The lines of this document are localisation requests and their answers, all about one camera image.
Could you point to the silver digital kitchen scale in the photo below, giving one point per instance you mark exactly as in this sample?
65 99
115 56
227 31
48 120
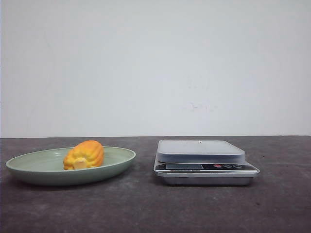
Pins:
202 162

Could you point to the yellow corn cob piece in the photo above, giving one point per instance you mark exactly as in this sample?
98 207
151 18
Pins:
87 154

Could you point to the light green oval plate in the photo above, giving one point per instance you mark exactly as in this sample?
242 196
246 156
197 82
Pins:
45 167

